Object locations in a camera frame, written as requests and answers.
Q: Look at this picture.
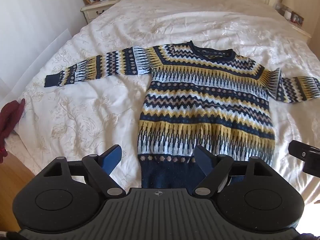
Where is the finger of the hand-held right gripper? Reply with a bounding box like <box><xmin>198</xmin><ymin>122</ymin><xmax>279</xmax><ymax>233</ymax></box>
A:
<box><xmin>303</xmin><ymin>151</ymin><xmax>320</xmax><ymax>181</ymax></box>
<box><xmin>288</xmin><ymin>140</ymin><xmax>320</xmax><ymax>161</ymax></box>

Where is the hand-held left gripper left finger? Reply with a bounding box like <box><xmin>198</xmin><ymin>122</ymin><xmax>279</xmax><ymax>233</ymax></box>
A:
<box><xmin>40</xmin><ymin>144</ymin><xmax>127</xmax><ymax>198</ymax></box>

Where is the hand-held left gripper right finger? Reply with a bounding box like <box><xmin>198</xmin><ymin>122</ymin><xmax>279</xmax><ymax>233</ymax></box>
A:
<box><xmin>192</xmin><ymin>145</ymin><xmax>277</xmax><ymax>197</ymax></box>

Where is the navy yellow patterned knit sweater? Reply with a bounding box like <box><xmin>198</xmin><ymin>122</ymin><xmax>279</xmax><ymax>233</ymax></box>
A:
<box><xmin>44</xmin><ymin>40</ymin><xmax>320</xmax><ymax>189</ymax></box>

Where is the white floral bedspread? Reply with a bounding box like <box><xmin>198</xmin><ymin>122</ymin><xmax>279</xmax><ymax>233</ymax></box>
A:
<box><xmin>0</xmin><ymin>0</ymin><xmax>320</xmax><ymax>205</ymax></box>

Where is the dark red cloth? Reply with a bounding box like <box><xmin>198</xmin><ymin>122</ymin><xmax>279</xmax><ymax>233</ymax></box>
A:
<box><xmin>0</xmin><ymin>98</ymin><xmax>27</xmax><ymax>165</ymax></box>

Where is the cream wooden nightstand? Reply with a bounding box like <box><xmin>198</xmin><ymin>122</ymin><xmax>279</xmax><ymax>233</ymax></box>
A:
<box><xmin>80</xmin><ymin>0</ymin><xmax>125</xmax><ymax>26</ymax></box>
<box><xmin>274</xmin><ymin>4</ymin><xmax>312</xmax><ymax>43</ymax></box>

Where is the dark photo frame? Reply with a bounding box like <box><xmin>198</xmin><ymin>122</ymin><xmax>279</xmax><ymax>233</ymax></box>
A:
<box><xmin>290</xmin><ymin>11</ymin><xmax>305</xmax><ymax>26</ymax></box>

